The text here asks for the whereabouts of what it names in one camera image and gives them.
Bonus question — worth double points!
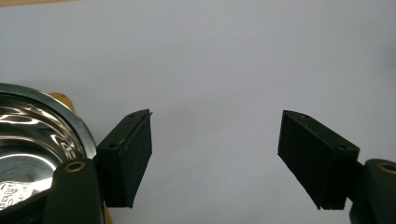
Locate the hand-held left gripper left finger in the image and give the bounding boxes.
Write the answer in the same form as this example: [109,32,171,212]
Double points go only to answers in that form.
[95,108,154,209]

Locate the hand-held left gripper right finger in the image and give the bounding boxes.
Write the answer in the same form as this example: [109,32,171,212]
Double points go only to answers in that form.
[276,109,361,211]

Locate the stainless steel bowl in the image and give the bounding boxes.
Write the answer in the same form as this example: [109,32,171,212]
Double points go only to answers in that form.
[0,82,98,220]

